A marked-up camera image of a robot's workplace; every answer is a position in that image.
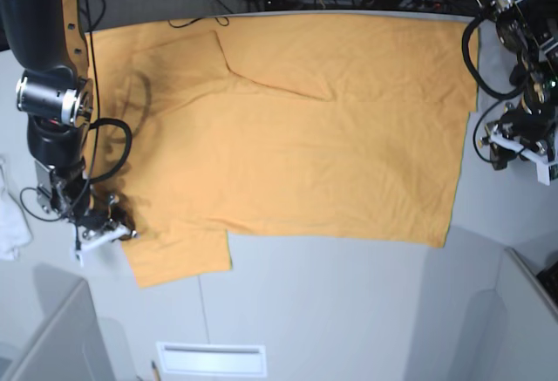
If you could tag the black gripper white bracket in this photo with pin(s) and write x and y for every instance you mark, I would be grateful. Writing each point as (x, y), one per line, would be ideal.
(527, 134)

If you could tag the black gripper with bracket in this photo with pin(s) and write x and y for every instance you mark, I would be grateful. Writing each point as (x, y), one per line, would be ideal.
(69, 194)

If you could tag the orange T-shirt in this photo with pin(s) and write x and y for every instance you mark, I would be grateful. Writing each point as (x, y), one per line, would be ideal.
(350, 126)

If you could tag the black orange robot arm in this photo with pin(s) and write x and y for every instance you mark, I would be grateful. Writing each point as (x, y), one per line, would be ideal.
(61, 102)

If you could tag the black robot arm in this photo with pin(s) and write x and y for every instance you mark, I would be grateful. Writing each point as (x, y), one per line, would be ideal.
(528, 29)

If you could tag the white crumpled cloth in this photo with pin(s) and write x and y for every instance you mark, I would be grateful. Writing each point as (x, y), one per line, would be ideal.
(15, 233)

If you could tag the grey bin left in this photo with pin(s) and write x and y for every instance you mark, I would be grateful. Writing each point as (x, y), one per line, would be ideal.
(68, 343)

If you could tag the grey bin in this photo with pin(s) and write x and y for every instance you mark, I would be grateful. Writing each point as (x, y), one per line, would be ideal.
(68, 343)
(510, 331)

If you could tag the grey bin right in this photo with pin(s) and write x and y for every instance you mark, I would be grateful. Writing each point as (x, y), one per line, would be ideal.
(510, 331)

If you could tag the pencil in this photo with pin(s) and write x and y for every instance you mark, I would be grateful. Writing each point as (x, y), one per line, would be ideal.
(155, 371)

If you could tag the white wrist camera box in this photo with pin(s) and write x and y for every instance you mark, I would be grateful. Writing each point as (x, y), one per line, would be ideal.
(78, 255)
(546, 172)

